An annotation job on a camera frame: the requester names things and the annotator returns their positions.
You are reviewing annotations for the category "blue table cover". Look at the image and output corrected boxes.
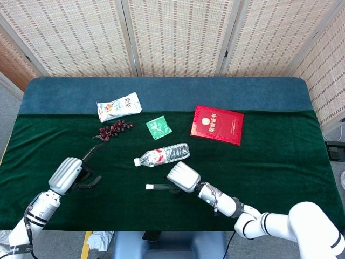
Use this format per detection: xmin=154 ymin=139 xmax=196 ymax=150
xmin=18 ymin=77 xmax=315 ymax=116

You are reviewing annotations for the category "clear glass tube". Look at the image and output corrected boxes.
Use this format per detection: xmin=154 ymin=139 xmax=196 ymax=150
xmin=153 ymin=182 xmax=176 ymax=192

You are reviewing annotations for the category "dark red grape bunch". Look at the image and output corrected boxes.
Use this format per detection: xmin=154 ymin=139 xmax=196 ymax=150
xmin=92 ymin=119 xmax=135 ymax=142

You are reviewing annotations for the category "woven folding screen panel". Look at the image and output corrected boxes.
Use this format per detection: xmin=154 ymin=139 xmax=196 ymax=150
xmin=121 ymin=0 xmax=242 ymax=78
xmin=289 ymin=10 xmax=345 ymax=130
xmin=219 ymin=0 xmax=345 ymax=78
xmin=0 ymin=0 xmax=138 ymax=78
xmin=0 ymin=25 xmax=41 ymax=92

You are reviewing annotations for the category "white snack bag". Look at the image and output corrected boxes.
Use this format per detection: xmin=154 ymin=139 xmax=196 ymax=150
xmin=96 ymin=91 xmax=143 ymax=123

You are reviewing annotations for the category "green foil sachet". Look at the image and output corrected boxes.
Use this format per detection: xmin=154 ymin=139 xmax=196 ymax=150
xmin=146 ymin=115 xmax=173 ymax=140

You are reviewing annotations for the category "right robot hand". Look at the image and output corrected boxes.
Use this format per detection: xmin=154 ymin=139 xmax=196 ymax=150
xmin=163 ymin=161 xmax=202 ymax=195

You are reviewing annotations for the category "red certificate book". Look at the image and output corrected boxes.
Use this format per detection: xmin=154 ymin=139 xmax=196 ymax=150
xmin=190 ymin=104 xmax=245 ymax=147

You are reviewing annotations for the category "white floor cable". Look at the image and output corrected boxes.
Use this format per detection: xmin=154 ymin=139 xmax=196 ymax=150
xmin=323 ymin=126 xmax=345 ymax=142

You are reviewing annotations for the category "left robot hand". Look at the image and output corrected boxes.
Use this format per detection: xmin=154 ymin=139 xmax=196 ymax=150
xmin=47 ymin=142 xmax=105 ymax=196

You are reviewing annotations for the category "green velvet cloth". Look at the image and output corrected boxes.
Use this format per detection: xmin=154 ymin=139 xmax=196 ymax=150
xmin=0 ymin=109 xmax=345 ymax=241

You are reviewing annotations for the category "clear plastic water bottle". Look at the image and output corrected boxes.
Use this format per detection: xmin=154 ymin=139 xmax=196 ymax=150
xmin=133 ymin=142 xmax=191 ymax=168

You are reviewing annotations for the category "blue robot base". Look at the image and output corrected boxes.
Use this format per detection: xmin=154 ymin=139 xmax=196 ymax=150
xmin=112 ymin=230 xmax=229 ymax=259

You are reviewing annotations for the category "black floor box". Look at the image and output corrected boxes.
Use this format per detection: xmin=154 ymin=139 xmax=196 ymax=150
xmin=325 ymin=140 xmax=345 ymax=162

